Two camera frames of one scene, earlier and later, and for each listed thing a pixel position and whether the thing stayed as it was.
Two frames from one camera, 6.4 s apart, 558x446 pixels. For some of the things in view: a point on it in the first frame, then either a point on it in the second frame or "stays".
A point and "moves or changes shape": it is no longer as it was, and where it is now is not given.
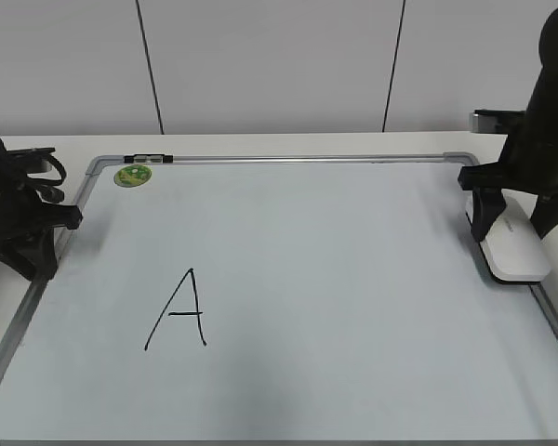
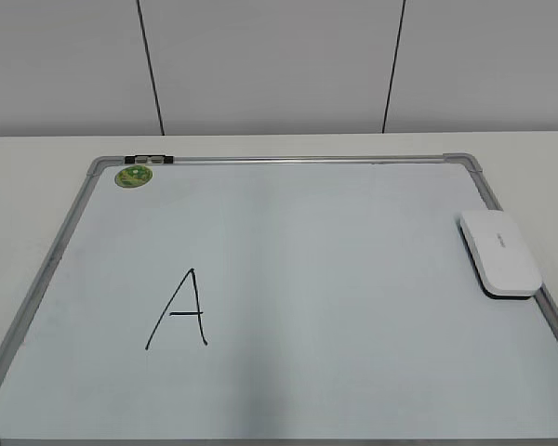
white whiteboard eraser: x=513 y=251 moves or changes shape
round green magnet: x=131 y=176 stays
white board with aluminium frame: x=281 y=299 stays
